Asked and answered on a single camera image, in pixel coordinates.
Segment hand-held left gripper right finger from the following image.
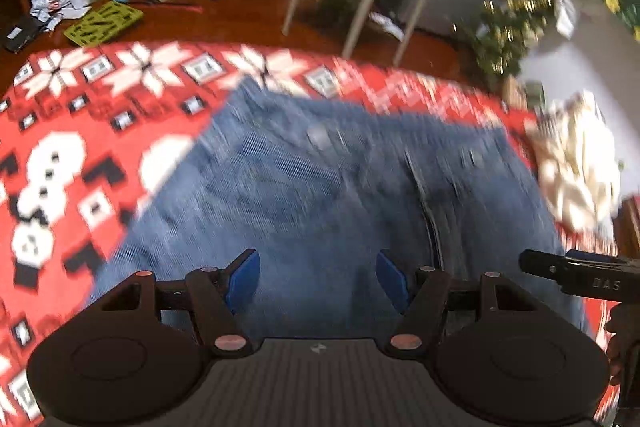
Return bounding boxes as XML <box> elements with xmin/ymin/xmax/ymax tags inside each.
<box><xmin>376</xmin><ymin>249</ymin><xmax>540</xmax><ymax>357</ymax></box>

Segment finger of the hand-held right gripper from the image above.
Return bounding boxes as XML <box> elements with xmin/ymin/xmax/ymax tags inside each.
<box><xmin>518</xmin><ymin>248</ymin><xmax>619</xmax><ymax>281</ymax></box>

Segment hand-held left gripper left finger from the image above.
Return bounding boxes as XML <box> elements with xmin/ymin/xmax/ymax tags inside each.
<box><xmin>102</xmin><ymin>248</ymin><xmax>262</xmax><ymax>358</ymax></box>

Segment blue denim jeans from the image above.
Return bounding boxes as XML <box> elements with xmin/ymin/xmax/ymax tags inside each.
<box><xmin>87</xmin><ymin>77</ymin><xmax>592</xmax><ymax>343</ymax></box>

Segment person's right hand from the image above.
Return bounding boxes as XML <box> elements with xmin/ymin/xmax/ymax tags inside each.
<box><xmin>604</xmin><ymin>306</ymin><xmax>632</xmax><ymax>386</ymax></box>

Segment wooden nightstand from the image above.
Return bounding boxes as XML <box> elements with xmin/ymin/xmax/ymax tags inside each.
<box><xmin>616</xmin><ymin>198</ymin><xmax>640</xmax><ymax>259</ymax></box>

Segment white garment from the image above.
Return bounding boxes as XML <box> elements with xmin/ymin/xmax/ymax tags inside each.
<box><xmin>527</xmin><ymin>89</ymin><xmax>624</xmax><ymax>233</ymax></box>

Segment red printed blanket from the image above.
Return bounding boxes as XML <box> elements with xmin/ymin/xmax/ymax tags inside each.
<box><xmin>0</xmin><ymin>42</ymin><xmax>622</xmax><ymax>427</ymax></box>

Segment green plastic tray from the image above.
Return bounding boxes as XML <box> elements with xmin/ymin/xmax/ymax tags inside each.
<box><xmin>62</xmin><ymin>2</ymin><xmax>145</xmax><ymax>49</ymax></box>

